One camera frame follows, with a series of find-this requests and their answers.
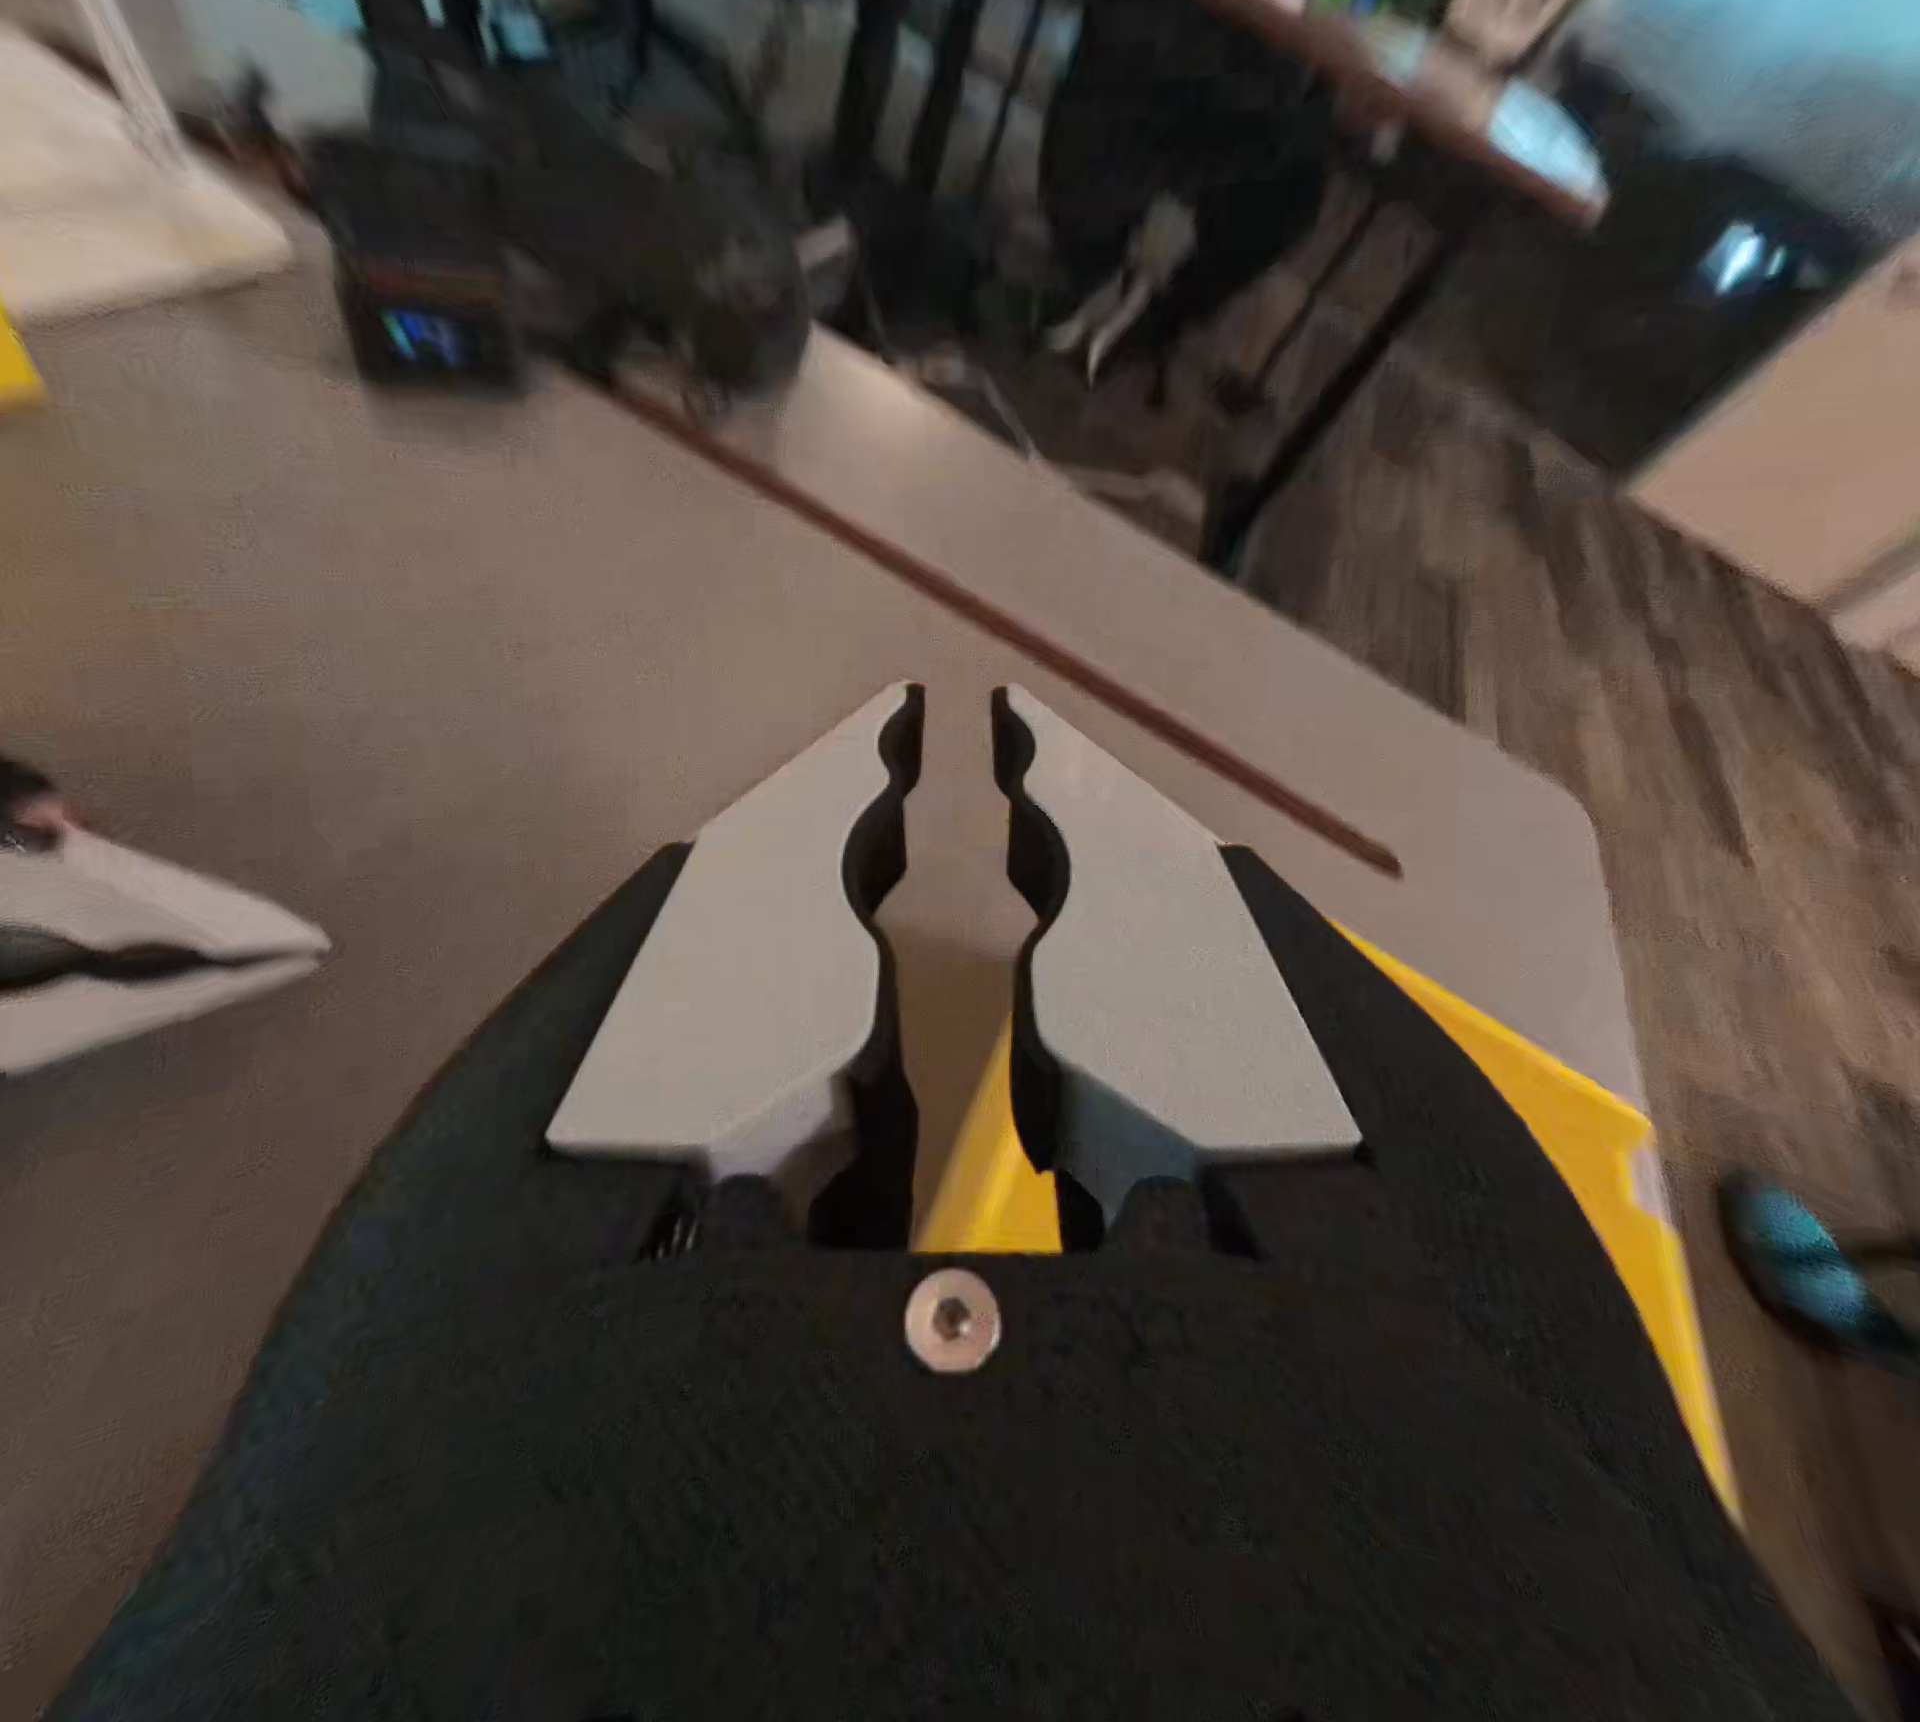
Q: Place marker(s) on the white cabinet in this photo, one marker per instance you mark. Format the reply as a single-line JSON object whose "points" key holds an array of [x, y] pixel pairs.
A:
{"points": [[1784, 462]]}

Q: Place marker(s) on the black device with screen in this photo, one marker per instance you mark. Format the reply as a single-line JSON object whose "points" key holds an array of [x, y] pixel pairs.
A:
{"points": [[429, 311]]}

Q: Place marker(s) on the white stand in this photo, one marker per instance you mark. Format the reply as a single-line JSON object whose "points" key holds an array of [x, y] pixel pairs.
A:
{"points": [[122, 209]]}

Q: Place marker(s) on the yellow plastic bin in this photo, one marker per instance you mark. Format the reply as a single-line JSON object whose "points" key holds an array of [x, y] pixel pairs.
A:
{"points": [[1546, 1123], [14, 365]]}

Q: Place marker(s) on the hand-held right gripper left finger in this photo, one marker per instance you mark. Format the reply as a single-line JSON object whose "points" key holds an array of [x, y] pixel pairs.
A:
{"points": [[737, 1001]]}

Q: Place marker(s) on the teal and black object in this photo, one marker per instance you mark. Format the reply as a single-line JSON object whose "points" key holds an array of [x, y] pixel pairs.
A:
{"points": [[1802, 1264]]}

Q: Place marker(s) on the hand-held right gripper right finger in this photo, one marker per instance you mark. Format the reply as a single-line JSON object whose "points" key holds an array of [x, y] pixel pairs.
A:
{"points": [[1169, 1001]]}

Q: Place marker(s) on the black bag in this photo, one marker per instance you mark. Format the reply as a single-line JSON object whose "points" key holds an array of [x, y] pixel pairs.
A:
{"points": [[675, 283]]}

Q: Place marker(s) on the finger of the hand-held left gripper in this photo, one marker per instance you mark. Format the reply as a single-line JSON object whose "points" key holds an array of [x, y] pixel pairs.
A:
{"points": [[135, 899], [105, 1010]]}

